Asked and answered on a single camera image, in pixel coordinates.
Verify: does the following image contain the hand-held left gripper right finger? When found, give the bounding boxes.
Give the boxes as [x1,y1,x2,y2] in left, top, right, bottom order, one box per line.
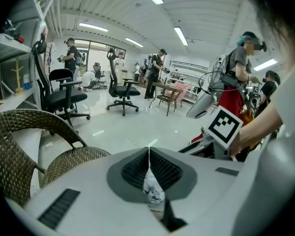
[149,146,244,236]

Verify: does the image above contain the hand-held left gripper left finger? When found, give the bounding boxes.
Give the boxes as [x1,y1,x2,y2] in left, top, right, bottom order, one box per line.
[24,146,171,236]

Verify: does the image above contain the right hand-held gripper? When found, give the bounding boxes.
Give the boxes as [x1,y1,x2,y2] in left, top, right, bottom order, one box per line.
[179,92,244,161]

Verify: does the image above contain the white black printed clothes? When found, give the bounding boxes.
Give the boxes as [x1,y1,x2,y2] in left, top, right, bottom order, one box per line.
[142,146,166,211]

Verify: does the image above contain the person's right forearm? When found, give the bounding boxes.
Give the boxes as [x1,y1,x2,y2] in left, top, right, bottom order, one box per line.
[230,101,285,161]

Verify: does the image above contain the pink upholstered chair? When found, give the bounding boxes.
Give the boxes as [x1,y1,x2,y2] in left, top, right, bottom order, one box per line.
[172,81,192,108]

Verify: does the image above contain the white background shelf rack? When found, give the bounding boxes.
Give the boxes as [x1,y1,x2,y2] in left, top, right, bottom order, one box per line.
[168,60,212,103]

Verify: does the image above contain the black office chair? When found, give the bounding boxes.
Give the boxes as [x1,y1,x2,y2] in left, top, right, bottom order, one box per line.
[31,32,91,135]
[106,48,141,117]
[92,62,106,83]

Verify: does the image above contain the person's white shirt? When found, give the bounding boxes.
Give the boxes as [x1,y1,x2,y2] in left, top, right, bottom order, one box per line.
[232,43,295,236]

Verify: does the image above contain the brown wicker chair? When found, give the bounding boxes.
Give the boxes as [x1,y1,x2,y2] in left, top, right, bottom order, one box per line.
[0,109,111,207]

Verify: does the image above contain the large glass window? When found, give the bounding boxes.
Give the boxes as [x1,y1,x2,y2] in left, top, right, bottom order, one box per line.
[73,39,126,83]

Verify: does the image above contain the small wooden stand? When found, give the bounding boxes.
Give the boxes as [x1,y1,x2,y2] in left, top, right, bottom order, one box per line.
[11,58,25,95]

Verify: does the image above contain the black coat stand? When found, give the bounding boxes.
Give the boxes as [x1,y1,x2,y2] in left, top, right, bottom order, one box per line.
[45,45,56,73]

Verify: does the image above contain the white metal shelving unit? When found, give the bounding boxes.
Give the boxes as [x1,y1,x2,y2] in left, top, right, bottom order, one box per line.
[0,0,55,118]

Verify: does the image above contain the red black tool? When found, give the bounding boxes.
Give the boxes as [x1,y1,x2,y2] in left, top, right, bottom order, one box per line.
[4,20,25,44]

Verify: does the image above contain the dark metal frame table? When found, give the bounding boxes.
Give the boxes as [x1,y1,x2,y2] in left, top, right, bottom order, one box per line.
[152,82,184,117]

